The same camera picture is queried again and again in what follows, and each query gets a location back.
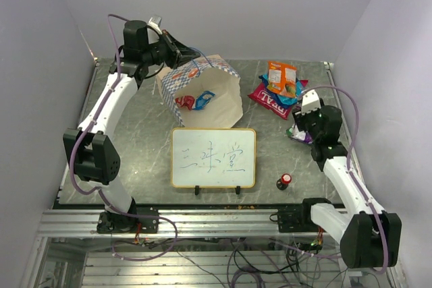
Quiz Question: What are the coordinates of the blue white snack bag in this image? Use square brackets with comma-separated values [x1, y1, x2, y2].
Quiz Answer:
[193, 90, 215, 111]

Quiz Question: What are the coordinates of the white board with yellow frame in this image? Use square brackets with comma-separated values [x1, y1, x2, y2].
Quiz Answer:
[171, 127, 257, 188]

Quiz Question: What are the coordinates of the orange Fox's fruits candy bag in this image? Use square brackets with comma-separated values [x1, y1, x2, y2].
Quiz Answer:
[267, 61, 297, 98]

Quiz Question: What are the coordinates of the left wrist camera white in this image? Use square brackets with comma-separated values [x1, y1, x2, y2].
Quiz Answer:
[147, 15, 162, 36]

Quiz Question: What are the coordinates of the red emergency stop button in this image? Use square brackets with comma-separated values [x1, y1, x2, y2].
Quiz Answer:
[276, 173, 292, 190]

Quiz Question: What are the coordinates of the aluminium frame rail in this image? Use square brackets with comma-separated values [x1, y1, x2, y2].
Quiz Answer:
[36, 208, 392, 237]

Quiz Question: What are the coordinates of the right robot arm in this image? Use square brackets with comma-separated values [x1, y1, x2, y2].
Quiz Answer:
[292, 105, 402, 268]

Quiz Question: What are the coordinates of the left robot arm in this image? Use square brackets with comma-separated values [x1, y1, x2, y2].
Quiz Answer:
[63, 16, 200, 233]

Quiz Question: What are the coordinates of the blue checkered paper bag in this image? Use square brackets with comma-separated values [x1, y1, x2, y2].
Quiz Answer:
[156, 55, 243, 128]

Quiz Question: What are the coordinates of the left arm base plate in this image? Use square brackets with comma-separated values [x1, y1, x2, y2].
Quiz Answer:
[97, 208, 159, 234]

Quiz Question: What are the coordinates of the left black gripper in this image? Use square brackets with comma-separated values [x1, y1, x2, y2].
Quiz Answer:
[143, 30, 202, 70]

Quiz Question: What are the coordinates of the small red candy pack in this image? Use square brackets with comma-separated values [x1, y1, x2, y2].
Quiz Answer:
[175, 95, 195, 111]

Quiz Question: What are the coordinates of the pink snack bag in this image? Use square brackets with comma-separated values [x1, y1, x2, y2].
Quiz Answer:
[248, 76, 298, 120]

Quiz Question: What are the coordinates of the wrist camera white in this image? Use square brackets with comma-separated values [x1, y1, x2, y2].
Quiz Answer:
[147, 15, 162, 36]
[300, 90, 321, 115]

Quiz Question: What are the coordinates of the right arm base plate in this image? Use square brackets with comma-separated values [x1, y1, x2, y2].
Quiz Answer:
[269, 200, 335, 233]

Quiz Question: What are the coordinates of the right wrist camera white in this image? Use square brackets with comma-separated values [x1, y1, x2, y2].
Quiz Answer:
[300, 90, 321, 115]

